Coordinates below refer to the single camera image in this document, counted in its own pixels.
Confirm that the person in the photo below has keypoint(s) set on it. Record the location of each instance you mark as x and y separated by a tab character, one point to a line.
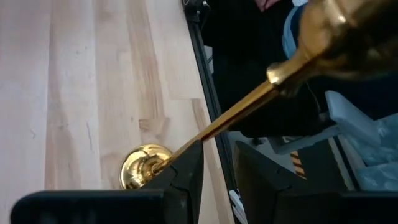
248	62

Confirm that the gold candlestick holder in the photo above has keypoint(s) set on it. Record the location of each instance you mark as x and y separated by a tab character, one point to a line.
140	168

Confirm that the grey-blue plastic crate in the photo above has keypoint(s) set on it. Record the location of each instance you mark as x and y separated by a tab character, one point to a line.
351	115

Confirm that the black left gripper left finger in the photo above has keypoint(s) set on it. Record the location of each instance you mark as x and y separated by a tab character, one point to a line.
124	207

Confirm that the light blue plastic bag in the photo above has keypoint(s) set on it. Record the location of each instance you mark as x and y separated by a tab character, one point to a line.
379	149

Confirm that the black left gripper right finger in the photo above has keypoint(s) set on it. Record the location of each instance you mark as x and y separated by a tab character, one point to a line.
295	205

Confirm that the blue chair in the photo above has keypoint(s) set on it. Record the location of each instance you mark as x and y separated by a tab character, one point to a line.
289	34

